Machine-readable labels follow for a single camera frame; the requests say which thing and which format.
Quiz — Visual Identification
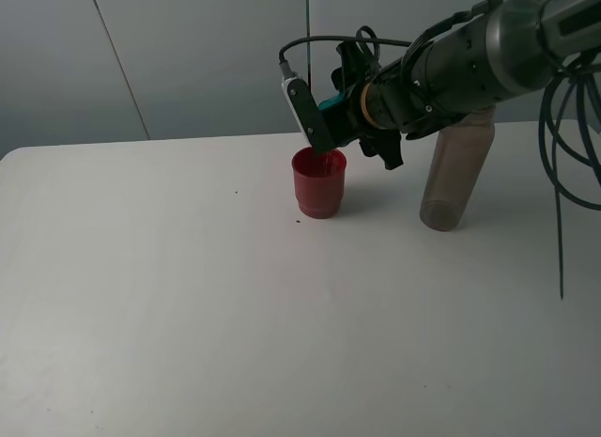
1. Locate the brown translucent plastic bottle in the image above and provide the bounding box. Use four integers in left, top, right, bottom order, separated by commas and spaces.
420, 105, 496, 232

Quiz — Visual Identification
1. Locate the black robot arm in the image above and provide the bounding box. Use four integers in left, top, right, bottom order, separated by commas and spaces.
311, 0, 600, 169

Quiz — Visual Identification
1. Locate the black camera cable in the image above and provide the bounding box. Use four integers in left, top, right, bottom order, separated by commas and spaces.
278, 25, 414, 79

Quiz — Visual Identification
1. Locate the red plastic cup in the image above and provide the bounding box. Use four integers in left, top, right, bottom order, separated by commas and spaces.
291, 148, 347, 219

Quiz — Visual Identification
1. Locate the teal translucent plastic cup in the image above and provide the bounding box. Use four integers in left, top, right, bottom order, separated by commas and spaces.
317, 93, 348, 114

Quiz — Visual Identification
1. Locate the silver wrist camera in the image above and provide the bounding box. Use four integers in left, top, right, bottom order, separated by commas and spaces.
282, 76, 336, 154

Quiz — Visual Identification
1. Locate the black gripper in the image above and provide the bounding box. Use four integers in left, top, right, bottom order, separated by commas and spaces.
322, 41, 423, 169

